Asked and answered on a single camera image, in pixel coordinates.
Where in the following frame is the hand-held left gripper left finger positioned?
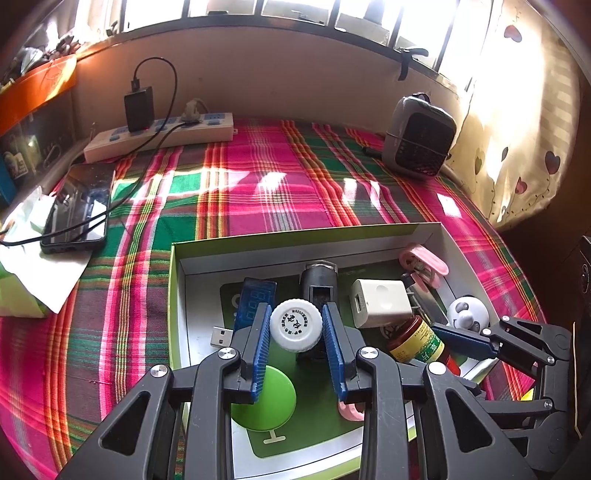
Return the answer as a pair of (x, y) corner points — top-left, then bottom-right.
(55, 302), (273, 480)

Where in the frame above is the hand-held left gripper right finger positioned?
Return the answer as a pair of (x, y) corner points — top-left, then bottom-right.
(322, 302), (539, 480)

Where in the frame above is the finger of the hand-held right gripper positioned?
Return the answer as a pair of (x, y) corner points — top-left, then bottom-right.
(464, 378), (566, 457)
(431, 316), (573, 370)

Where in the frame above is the white round panda toy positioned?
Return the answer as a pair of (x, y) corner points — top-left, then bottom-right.
(445, 296), (490, 332)

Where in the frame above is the small white bottle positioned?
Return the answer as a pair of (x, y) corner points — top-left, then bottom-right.
(270, 299), (324, 354)

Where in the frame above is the brown bottle with red cap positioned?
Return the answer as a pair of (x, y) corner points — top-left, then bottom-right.
(387, 315), (462, 374)

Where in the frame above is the silver lighter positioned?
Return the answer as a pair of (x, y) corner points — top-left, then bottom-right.
(402, 272), (451, 326)

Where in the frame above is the green mushroom-shaped knob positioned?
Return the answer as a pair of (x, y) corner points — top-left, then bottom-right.
(231, 367), (297, 428)

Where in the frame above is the blue USB tester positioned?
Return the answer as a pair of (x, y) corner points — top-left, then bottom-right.
(211, 277), (278, 349)

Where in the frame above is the pink nail clipper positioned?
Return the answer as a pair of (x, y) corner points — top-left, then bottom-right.
(337, 399), (365, 422)

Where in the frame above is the white charger adapter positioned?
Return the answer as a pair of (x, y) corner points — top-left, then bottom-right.
(349, 278), (419, 329)

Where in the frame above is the black plastic device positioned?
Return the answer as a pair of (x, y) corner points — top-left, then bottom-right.
(298, 261), (340, 365)

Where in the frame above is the pink clip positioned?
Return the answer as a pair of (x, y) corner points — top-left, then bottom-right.
(399, 243), (451, 289)

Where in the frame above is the green cardboard box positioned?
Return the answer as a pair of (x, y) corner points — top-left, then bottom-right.
(167, 222), (536, 480)

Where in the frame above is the white paper slip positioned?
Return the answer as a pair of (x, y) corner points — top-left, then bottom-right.
(436, 194), (465, 217)

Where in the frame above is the plaid blanket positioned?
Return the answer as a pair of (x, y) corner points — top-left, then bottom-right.
(0, 117), (546, 480)

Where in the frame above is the small grey heater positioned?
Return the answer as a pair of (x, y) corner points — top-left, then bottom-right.
(381, 92), (458, 178)

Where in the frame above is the white tissue sheet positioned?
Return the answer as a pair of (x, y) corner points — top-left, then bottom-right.
(0, 185), (93, 315)

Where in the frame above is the black smartphone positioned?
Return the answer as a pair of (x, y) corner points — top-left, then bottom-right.
(39, 162), (116, 254)

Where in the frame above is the cream curtain with hearts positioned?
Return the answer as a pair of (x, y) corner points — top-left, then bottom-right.
(455, 0), (583, 232)

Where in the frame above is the white power strip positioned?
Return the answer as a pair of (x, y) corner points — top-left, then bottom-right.
(84, 112), (235, 163)

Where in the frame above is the green tissue pack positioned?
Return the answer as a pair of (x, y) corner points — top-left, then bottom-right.
(0, 270), (51, 320)

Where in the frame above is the clear storage box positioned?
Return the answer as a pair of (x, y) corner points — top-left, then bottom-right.
(0, 90), (77, 208)

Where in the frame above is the barred window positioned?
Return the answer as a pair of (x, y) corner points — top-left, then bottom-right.
(74, 0), (499, 93)

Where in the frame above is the orange box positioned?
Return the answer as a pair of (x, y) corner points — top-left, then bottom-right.
(0, 53), (78, 137)

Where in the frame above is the heap of pale clutter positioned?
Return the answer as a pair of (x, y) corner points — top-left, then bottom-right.
(0, 32), (86, 84)

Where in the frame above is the white wall plug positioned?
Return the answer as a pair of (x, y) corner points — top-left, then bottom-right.
(180, 98), (206, 123)

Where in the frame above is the black charging cable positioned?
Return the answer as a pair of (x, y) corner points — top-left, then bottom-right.
(0, 56), (178, 245)

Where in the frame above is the black strap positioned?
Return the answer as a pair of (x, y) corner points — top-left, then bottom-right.
(397, 46), (430, 81)

